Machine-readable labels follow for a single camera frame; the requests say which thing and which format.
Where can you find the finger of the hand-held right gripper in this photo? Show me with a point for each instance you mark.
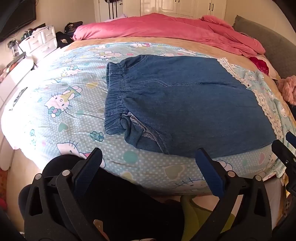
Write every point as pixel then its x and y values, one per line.
pixel 291 138
pixel 281 149

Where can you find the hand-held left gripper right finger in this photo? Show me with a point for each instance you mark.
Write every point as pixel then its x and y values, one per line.
pixel 209 173

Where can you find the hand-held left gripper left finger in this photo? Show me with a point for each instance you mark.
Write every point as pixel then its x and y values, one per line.
pixel 89 172

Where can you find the blue denim pants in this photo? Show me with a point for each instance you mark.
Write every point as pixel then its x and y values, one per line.
pixel 185 97

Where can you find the person's yellow-green garment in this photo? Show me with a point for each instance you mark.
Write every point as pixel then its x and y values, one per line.
pixel 196 220

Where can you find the pink fluffy cloth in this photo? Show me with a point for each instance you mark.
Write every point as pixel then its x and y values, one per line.
pixel 289 89

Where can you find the person's black trousers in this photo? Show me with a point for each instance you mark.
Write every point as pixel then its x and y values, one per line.
pixel 129 208

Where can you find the light blue cartoon printed blanket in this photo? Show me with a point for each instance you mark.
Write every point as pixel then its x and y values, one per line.
pixel 57 99

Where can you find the red cloth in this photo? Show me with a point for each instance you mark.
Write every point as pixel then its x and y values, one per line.
pixel 260 64

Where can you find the grey upholstered headboard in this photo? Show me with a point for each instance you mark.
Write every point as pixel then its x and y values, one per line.
pixel 272 37

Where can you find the white remote control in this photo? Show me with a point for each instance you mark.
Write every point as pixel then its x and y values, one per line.
pixel 18 97

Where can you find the white side table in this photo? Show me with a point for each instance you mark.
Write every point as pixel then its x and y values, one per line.
pixel 13 71

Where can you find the black bag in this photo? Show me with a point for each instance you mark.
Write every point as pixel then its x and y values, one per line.
pixel 63 39

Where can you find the white drawer cabinet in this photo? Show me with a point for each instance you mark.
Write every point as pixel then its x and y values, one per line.
pixel 41 39

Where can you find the black cap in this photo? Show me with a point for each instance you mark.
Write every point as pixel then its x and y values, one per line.
pixel 73 26

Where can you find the pink duvet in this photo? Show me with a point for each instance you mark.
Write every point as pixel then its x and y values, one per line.
pixel 161 27

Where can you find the white wardrobe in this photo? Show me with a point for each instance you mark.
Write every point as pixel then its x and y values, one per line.
pixel 173 5

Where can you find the black wall television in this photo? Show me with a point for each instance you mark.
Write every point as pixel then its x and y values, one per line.
pixel 16 18

